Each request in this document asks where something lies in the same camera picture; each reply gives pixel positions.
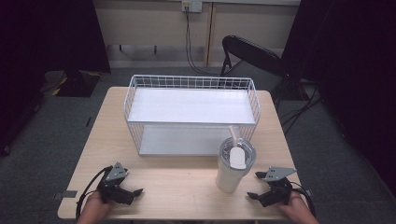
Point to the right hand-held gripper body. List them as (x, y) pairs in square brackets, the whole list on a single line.
[(278, 191)]

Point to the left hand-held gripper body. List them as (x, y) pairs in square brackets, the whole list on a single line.
[(112, 189)]

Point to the white tumbler cup with straw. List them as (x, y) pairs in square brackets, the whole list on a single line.
[(229, 179)]

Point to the person's left hand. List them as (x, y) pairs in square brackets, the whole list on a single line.
[(95, 210)]

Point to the person's right hand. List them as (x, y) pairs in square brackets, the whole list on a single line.
[(297, 211)]

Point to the grey tape strip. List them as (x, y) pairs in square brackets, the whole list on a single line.
[(65, 194)]

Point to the black stand base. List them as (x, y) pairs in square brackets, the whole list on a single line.
[(77, 84)]

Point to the black folding chair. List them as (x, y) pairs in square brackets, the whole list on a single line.
[(252, 51)]

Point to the black curtain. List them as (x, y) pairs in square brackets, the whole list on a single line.
[(351, 62), (46, 40)]

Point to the white wall outlet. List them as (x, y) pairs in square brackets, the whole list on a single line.
[(192, 5)]

